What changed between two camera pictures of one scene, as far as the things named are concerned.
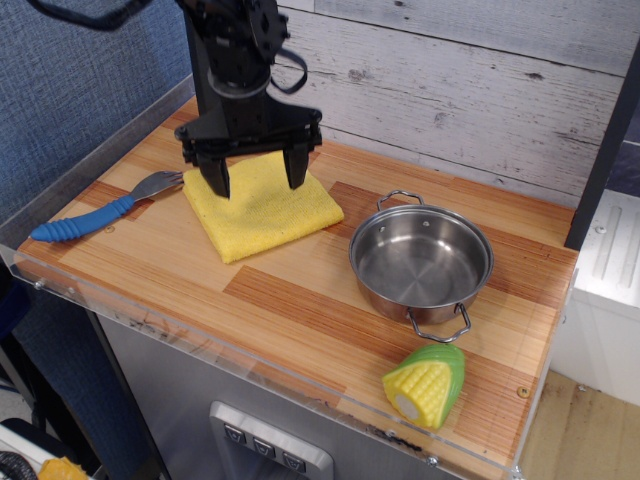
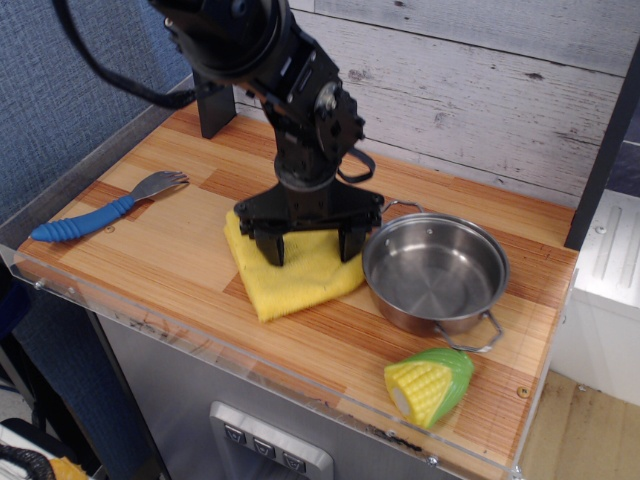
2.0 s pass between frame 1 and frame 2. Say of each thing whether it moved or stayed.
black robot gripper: moved
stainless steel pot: moved
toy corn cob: stayed
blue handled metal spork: stayed
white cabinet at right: stayed
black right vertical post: stayed
